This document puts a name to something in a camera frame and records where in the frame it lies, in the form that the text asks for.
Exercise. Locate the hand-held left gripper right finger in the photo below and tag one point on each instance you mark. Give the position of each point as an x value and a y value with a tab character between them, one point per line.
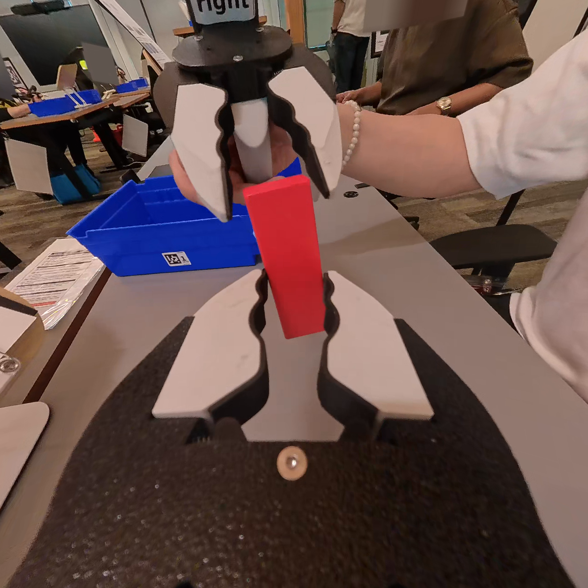
372	363

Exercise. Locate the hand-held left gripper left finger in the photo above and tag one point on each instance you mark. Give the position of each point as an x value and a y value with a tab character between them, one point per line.
216	358

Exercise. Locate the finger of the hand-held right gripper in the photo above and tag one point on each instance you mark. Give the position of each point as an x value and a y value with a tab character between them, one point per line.
195	138
317	115

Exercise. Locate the red wooden block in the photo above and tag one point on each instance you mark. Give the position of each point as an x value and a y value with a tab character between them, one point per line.
285	257

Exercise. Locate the person's right hand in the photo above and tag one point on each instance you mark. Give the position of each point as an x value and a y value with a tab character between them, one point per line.
283	151

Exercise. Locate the white flat panel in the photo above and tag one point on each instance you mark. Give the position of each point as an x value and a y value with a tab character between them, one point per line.
30	167
135	135

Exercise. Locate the blue bag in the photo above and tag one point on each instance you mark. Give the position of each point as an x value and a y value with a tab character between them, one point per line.
76	186

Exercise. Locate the black office chair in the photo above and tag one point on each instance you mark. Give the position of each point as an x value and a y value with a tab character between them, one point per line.
496	243

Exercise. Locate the laminated paper sheet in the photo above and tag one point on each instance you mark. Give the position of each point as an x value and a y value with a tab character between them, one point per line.
50	280

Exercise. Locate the dark wall screen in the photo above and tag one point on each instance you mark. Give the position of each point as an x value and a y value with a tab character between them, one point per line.
46	46

